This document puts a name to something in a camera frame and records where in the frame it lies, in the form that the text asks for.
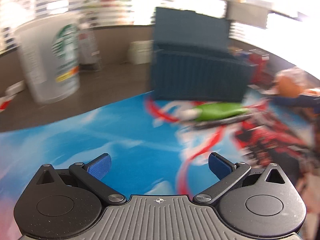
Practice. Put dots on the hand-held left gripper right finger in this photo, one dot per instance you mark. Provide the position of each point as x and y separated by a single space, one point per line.
220 166

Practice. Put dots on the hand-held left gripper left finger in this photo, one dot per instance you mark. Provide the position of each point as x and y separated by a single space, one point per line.
100 166

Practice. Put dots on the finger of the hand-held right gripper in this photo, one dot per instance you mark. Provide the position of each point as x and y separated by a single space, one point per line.
295 101

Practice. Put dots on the orange fruit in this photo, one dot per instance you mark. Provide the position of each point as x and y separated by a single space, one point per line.
288 85

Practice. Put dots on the teal container-shaped storage box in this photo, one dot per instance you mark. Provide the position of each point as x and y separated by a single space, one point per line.
197 72

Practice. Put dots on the colourful printed desk mat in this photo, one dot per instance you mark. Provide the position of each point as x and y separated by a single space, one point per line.
112 135

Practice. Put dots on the green cream tube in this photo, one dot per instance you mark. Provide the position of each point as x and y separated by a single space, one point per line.
217 110

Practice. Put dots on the white power adapter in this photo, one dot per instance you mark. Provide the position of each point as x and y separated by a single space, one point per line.
15 87

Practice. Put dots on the clear plastic cup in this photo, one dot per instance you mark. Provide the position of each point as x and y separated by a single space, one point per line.
47 62

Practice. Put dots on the white standing card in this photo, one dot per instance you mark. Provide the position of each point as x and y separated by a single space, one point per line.
88 50

